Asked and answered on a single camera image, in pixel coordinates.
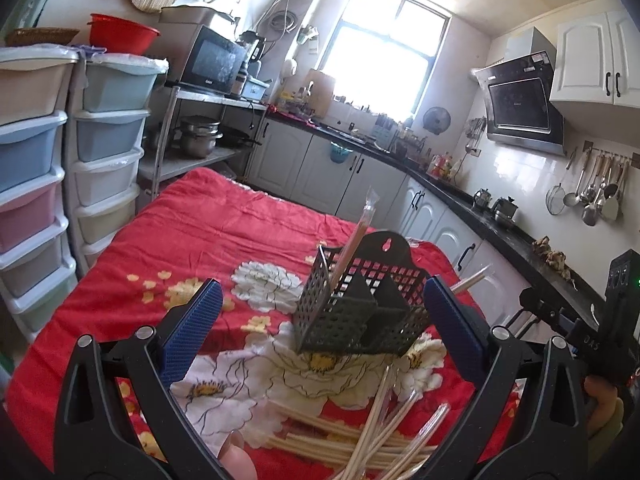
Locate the hanging utensil rack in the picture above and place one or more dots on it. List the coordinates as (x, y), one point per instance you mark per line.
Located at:
(602, 180)

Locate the black microwave oven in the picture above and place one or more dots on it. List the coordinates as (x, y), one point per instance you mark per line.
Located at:
(199, 58)

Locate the black countertop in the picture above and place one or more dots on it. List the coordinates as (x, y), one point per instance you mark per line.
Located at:
(513, 244)

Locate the right plastic drawer tower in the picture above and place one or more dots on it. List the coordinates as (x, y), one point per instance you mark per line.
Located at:
(107, 108)

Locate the right hand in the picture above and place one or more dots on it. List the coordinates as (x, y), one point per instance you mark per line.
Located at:
(604, 393)

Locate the ginger root pile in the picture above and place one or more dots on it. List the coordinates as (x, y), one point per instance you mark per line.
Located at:
(554, 259)

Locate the left plastic drawer tower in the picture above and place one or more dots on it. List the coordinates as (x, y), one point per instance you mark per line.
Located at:
(38, 270)

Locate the black perforated utensil basket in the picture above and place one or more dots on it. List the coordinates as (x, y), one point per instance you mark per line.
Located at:
(377, 307)

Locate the kitchen window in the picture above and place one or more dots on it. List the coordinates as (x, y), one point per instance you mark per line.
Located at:
(382, 53)

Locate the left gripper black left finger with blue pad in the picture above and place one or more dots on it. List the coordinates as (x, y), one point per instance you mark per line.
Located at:
(93, 435)

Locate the teal hanging bin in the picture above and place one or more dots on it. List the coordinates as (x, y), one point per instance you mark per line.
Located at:
(339, 154)

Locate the red floral quilt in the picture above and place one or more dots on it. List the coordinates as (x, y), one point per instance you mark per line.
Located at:
(248, 387)

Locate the red plastic basin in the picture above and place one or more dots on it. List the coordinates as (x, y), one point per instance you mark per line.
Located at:
(117, 35)

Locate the small wall fan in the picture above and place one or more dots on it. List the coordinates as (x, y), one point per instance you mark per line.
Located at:
(436, 120)

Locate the wooden cutting board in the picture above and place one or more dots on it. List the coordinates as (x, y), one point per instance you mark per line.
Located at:
(320, 88)

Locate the white upper wall cabinet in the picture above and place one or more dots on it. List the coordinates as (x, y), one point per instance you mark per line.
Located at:
(596, 80)

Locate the plastic drawer tower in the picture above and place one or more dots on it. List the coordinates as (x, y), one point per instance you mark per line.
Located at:
(107, 108)
(38, 270)

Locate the steel kettle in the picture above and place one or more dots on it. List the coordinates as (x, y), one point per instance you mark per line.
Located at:
(503, 211)

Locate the wire mesh strainer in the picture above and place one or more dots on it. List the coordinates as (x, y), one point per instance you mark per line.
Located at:
(555, 196)

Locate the metal shelf rack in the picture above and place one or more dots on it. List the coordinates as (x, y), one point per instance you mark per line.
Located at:
(165, 161)

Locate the stainless steel pot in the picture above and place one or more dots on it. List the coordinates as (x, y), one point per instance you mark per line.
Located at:
(199, 136)

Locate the green sleeve forearm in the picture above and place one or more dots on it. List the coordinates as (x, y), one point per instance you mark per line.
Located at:
(602, 444)

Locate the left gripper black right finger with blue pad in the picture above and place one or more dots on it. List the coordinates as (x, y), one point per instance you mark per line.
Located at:
(548, 438)

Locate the pile of wrapped chopsticks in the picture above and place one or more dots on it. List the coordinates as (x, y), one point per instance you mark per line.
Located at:
(373, 448)

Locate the white lower cabinets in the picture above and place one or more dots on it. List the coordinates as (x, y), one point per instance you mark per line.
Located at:
(293, 164)

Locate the black range hood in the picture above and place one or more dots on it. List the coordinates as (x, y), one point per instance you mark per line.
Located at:
(516, 92)

